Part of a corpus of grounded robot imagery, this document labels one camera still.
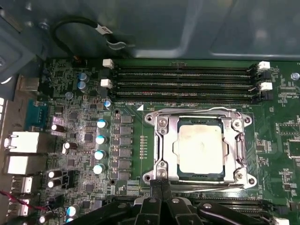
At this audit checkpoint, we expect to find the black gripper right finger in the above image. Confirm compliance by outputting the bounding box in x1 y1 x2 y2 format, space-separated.
163 186 270 225

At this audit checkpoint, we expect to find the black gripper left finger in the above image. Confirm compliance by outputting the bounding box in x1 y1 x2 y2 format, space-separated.
70 179 168 225

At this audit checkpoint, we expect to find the silver CPU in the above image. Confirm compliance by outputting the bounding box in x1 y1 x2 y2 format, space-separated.
177 116 227 181

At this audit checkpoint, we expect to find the CPU socket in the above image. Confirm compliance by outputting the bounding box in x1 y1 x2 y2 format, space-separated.
143 106 258 191

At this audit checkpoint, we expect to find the thin locking lever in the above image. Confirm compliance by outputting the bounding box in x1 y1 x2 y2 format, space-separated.
159 106 242 118
171 180 246 188

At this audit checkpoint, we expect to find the green motherboard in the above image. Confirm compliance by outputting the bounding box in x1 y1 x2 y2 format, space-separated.
37 57 300 225

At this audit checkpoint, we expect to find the silver rear port block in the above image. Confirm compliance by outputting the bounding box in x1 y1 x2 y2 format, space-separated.
4 131 57 153
8 199 30 217
11 175 34 195
4 154 49 176
16 75 40 92

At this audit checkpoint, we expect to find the black open PC case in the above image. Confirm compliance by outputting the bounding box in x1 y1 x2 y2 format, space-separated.
0 0 300 225

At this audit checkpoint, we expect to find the thin red wire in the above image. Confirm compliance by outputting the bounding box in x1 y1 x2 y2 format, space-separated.
0 190 49 211

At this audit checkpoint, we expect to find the black looped cable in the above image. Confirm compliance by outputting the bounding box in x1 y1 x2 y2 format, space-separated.
52 15 136 64

